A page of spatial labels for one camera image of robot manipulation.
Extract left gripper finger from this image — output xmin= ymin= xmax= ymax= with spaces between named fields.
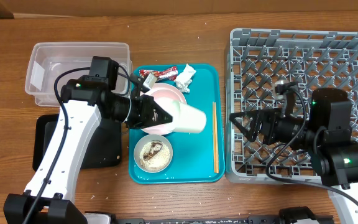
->
xmin=141 ymin=102 xmax=173 ymax=128
xmin=140 ymin=95 xmax=155 ymax=106

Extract white paper cup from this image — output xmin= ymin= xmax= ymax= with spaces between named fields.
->
xmin=162 ymin=98 xmax=207 ymax=134

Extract grey bowl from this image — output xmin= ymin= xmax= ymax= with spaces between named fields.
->
xmin=133 ymin=134 xmax=173 ymax=173

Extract rice and food scraps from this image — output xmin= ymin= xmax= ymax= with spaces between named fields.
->
xmin=139 ymin=140 xmax=172 ymax=172

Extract white napkin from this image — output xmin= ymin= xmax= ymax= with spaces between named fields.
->
xmin=175 ymin=64 xmax=196 ymax=93

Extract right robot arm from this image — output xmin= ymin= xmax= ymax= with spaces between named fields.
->
xmin=229 ymin=86 xmax=358 ymax=223

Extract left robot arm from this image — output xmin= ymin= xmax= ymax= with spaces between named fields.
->
xmin=3 ymin=56 xmax=173 ymax=223

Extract black waste tray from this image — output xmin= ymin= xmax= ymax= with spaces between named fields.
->
xmin=32 ymin=114 xmax=122 ymax=170

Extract grey dishwasher rack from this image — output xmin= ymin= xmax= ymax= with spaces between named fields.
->
xmin=224 ymin=28 xmax=358 ymax=184

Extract pink plate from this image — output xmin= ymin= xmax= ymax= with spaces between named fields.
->
xmin=142 ymin=83 xmax=187 ymax=135

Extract wooden chopstick left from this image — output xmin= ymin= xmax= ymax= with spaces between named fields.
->
xmin=213 ymin=102 xmax=219 ymax=174

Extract wooden chopstick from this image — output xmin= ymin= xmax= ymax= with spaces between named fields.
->
xmin=213 ymin=102 xmax=219 ymax=173
xmin=213 ymin=102 xmax=219 ymax=174

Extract red snack wrapper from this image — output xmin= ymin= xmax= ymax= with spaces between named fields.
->
xmin=139 ymin=66 xmax=178 ymax=82

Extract wooden chopstick right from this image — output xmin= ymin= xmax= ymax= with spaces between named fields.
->
xmin=213 ymin=102 xmax=219 ymax=173

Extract teal plastic tray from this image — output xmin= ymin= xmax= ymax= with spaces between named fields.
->
xmin=129 ymin=63 xmax=225 ymax=184

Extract clear plastic bin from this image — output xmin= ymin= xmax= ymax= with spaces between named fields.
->
xmin=25 ymin=42 xmax=132 ymax=107

